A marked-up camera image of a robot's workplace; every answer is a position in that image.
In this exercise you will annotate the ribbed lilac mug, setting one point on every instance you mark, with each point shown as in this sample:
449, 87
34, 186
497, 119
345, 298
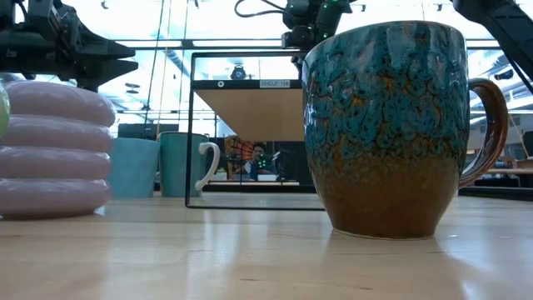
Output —
54, 162

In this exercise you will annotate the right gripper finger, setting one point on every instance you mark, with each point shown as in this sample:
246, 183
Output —
297, 41
298, 66

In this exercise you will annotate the wooden shelf with black frame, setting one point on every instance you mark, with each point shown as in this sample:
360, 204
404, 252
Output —
250, 112

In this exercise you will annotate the blue mug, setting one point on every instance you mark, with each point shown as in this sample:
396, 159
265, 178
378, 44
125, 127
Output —
133, 166

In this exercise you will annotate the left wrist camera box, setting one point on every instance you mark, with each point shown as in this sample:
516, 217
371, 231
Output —
43, 14

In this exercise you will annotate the teal and brown glazed mug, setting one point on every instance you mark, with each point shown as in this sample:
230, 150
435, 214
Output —
383, 125

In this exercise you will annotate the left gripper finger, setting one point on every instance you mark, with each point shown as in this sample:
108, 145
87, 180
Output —
104, 73
96, 48

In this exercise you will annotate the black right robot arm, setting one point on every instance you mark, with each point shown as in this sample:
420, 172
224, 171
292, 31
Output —
499, 25

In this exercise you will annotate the person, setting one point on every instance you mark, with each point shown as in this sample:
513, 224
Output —
259, 152

